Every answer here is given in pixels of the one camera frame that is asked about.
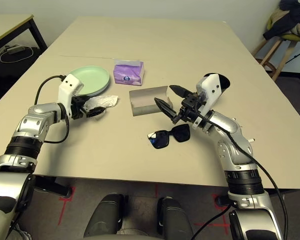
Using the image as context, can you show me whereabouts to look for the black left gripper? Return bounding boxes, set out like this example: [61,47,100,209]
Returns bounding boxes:
[71,96,108,120]

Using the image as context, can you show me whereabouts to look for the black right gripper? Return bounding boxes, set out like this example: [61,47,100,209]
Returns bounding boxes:
[153,84,208,125]

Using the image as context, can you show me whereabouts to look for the white tissue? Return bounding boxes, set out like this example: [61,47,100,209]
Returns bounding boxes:
[83,94,120,113]

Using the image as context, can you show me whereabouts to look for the grey glasses case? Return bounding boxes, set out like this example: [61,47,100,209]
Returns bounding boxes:
[128,85,173,117]

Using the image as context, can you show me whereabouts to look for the black sunglasses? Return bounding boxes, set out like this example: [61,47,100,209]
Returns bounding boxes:
[147,124,192,150]

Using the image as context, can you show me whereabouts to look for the light green plate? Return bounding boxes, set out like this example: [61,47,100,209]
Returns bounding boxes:
[69,65,111,97]

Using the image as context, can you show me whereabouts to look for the light blue plate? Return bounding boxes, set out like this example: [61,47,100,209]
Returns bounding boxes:
[74,74,111,98]

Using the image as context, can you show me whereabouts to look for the purple tissue pack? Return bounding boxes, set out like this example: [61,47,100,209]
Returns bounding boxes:
[113,59,146,87]

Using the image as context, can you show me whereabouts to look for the black pen cup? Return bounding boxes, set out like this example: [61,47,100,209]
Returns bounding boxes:
[203,73,231,91]

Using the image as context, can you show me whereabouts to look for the white power adapter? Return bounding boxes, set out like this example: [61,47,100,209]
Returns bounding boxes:
[4,44,25,55]

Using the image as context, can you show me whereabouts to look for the dark grey robot left leg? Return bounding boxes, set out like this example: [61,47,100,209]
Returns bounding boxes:
[83,193,127,238]

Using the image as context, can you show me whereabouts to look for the dark grey robot leg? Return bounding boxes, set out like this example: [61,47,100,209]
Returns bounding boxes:
[83,193,127,238]
[157,196,193,240]

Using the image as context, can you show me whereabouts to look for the wooden stool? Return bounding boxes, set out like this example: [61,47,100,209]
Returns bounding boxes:
[252,34,300,81]

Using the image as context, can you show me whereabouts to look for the dark grey robot right leg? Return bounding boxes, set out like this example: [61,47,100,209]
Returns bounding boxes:
[157,196,193,240]

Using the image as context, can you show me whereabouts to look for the dark jacket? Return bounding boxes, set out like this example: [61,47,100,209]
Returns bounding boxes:
[262,0,300,47]

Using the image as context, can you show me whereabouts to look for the green stool cushion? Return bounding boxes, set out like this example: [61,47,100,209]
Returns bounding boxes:
[267,17,300,42]

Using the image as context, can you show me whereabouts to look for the beige garment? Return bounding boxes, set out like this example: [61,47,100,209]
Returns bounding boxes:
[289,21,300,36]

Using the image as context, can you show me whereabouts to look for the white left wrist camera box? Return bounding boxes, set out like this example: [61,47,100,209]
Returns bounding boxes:
[57,73,85,118]

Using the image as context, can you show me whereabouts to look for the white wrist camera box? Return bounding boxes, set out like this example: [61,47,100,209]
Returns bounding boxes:
[57,73,85,118]
[191,73,225,130]

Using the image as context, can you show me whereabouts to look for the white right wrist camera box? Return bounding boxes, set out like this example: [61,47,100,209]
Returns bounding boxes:
[191,73,225,130]

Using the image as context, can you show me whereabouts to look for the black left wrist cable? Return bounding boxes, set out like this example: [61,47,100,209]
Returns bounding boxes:
[34,74,70,145]

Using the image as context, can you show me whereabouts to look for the white adapter cable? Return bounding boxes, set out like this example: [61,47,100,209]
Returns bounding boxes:
[0,44,33,63]

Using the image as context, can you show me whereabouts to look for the beige side table black frame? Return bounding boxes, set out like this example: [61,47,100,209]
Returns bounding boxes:
[0,14,48,66]

